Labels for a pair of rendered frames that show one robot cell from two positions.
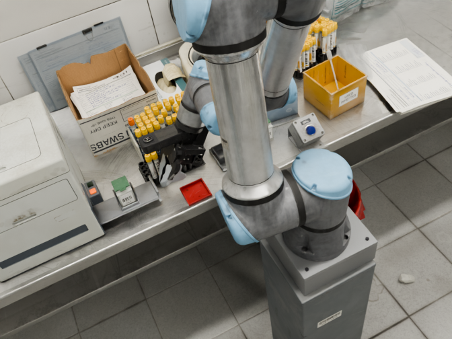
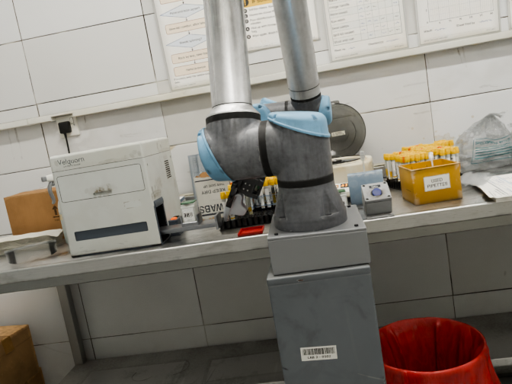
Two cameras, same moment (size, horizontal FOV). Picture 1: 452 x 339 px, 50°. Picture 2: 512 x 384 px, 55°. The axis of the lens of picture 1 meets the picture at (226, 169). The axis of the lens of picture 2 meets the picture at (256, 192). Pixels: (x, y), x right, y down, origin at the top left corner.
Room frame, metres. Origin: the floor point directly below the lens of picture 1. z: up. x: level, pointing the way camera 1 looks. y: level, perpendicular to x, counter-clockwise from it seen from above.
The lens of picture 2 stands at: (-0.34, -0.51, 1.18)
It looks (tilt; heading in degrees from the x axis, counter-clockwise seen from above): 8 degrees down; 25
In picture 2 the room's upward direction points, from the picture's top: 10 degrees counter-clockwise
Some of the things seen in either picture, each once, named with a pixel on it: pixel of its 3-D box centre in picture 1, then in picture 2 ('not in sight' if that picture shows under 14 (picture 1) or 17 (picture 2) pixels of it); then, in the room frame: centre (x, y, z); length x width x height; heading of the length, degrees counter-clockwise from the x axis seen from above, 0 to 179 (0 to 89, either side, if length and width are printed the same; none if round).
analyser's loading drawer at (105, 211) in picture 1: (119, 202); (184, 222); (0.83, 0.29, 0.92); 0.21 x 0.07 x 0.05; 108
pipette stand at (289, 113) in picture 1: (279, 104); (366, 189); (1.08, -0.19, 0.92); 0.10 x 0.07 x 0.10; 100
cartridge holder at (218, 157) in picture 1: (223, 154); not in sight; (0.96, 0.00, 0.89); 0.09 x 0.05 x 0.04; 19
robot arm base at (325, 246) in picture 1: (317, 219); (308, 198); (0.60, -0.17, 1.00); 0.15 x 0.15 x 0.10
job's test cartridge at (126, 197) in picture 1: (124, 192); (190, 213); (0.84, 0.27, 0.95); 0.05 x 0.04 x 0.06; 18
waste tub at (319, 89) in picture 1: (333, 87); (429, 180); (1.11, -0.36, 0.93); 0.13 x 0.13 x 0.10; 23
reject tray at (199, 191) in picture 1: (195, 192); (251, 231); (0.85, 0.09, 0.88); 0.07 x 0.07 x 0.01; 18
